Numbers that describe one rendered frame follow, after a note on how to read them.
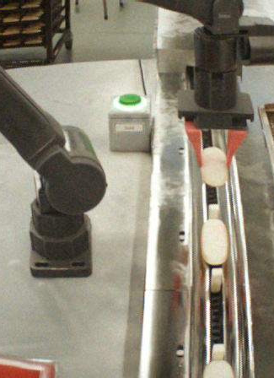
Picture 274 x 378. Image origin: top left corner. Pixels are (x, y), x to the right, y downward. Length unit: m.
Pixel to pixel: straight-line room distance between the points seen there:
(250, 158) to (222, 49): 0.37
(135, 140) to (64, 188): 0.34
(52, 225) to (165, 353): 0.26
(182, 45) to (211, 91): 0.52
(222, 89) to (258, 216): 0.25
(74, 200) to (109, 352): 0.20
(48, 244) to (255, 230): 0.30
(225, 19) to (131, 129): 0.41
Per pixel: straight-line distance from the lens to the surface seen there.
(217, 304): 0.86
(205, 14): 0.82
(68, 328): 0.85
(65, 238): 0.92
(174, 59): 1.38
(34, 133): 0.84
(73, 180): 0.86
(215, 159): 0.96
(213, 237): 0.93
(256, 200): 1.08
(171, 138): 1.14
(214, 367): 0.75
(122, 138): 1.18
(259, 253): 0.97
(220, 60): 0.86
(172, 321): 0.80
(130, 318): 0.86
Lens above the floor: 1.42
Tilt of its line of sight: 33 degrees down
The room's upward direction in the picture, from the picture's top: 1 degrees counter-clockwise
